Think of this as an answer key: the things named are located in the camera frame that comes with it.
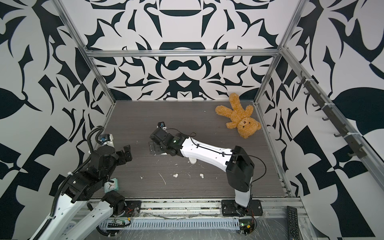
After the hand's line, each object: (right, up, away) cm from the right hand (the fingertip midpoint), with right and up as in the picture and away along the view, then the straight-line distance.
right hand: (157, 145), depth 79 cm
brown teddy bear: (+53, +8, +18) cm, 56 cm away
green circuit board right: (+43, -37, -7) cm, 57 cm away
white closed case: (+18, -11, +10) cm, 23 cm away
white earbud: (+9, -17, +5) cm, 20 cm away
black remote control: (+64, -37, -10) cm, 74 cm away
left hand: (-16, +1, -8) cm, 18 cm away
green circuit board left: (-16, -33, -10) cm, 38 cm away
